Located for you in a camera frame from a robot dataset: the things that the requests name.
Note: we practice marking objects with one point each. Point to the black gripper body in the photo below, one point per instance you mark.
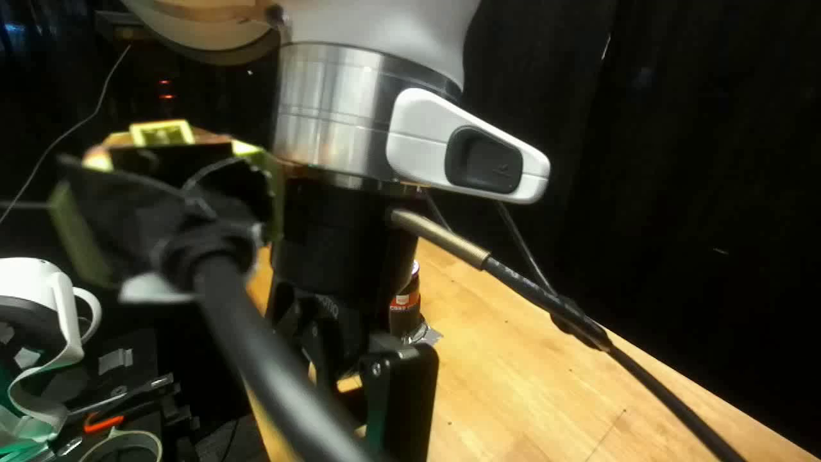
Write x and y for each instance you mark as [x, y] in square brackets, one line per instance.
[341, 241]

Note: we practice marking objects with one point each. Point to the green mounted wrist camera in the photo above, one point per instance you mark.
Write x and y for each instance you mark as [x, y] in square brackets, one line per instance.
[161, 197]

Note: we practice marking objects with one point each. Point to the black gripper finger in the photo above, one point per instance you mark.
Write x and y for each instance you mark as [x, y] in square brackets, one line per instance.
[311, 343]
[400, 401]

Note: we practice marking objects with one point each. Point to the white rounded plastic object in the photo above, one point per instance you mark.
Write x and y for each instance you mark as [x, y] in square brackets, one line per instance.
[40, 310]

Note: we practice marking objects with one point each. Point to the tape roll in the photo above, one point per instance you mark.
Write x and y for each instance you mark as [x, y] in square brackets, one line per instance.
[128, 439]

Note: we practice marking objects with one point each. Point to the grey base plate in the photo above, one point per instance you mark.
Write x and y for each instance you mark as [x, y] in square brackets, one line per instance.
[423, 335]

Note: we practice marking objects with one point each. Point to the black curtain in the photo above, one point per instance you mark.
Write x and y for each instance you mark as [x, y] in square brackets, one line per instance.
[682, 130]

